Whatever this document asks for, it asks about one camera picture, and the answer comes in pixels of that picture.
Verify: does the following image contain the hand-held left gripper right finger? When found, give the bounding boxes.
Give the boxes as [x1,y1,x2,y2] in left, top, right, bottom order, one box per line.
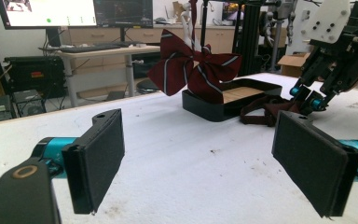
[271,109,358,218]

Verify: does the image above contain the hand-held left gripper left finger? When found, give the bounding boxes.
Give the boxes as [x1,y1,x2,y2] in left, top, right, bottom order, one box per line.
[32,107,126,216]

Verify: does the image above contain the plain dark red bow tie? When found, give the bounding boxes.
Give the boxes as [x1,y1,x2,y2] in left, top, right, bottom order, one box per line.
[240,94,309,128]

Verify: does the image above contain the black rack with wooden tray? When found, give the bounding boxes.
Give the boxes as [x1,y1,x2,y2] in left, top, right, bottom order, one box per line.
[181,0,283,123]

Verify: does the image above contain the striped dark red bow tie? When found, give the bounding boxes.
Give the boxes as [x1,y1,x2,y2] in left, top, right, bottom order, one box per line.
[146,0,243,105]

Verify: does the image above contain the brown cardboard box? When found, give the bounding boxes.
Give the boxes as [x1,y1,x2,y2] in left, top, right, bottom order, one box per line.
[277,51,310,78]

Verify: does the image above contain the grey metal stand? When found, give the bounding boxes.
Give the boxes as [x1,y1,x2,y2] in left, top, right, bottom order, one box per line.
[260,0,296,73]

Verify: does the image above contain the large black case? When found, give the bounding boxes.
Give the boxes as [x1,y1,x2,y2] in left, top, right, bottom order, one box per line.
[3,55,67,96]

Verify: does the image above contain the wooden desk with grey legs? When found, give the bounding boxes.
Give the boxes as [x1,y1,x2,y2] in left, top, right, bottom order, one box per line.
[38,45,162,108]

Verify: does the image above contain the black keyboard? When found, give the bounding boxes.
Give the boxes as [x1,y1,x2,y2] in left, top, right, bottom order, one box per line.
[59,43,123,54]

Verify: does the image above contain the monitor with dark screen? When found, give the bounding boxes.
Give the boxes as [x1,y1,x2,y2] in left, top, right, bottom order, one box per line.
[92,0,154,43]

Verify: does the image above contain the monitor with white screen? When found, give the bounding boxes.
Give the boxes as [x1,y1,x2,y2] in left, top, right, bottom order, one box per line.
[0,0,98,48]

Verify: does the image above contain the black metal frame stand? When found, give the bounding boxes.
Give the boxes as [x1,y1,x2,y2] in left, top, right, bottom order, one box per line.
[232,0,263,77]

